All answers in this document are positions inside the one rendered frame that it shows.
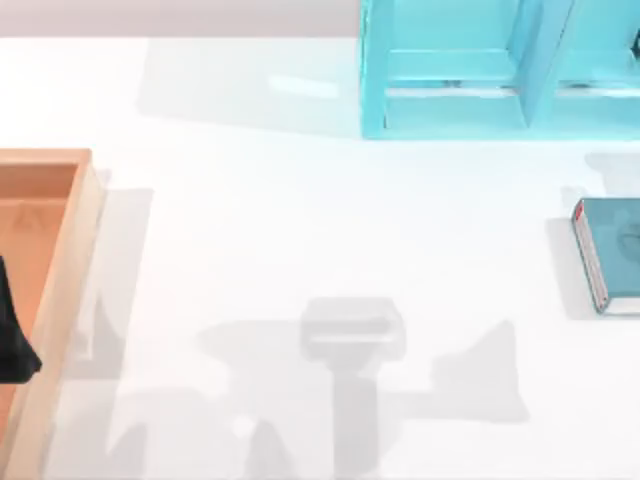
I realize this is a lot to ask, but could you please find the salmon-coloured shallow box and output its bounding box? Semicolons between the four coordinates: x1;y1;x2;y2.
0;147;107;480

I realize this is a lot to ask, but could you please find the light blue rack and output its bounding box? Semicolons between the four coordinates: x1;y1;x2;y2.
357;0;640;141

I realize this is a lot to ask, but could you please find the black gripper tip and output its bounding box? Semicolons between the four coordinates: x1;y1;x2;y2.
0;255;43;386

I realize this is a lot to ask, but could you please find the teal book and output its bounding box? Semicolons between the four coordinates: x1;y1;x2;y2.
571;197;640;317

